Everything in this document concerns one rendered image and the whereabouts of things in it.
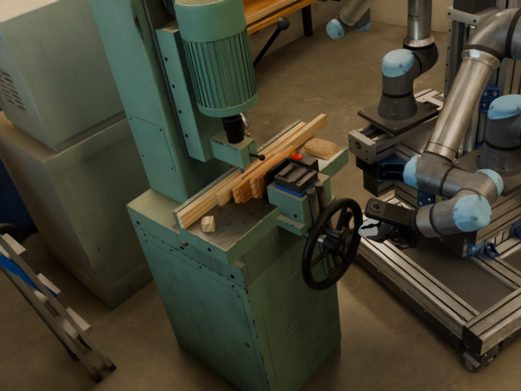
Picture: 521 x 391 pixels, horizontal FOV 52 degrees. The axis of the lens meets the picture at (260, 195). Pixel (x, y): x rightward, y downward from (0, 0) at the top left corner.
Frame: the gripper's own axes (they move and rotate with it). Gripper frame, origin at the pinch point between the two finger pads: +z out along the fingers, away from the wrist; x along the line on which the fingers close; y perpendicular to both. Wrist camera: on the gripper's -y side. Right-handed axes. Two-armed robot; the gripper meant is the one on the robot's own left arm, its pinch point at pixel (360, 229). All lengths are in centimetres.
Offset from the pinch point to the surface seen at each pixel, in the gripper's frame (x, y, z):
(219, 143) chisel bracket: 17, -34, 34
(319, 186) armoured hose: 12.0, -7.9, 13.1
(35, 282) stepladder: -33, -53, 101
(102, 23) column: 33, -79, 39
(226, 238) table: -10.0, -22.2, 29.0
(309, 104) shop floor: 174, 73, 190
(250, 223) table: -2.9, -17.5, 27.8
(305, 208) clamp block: 5.2, -8.2, 16.5
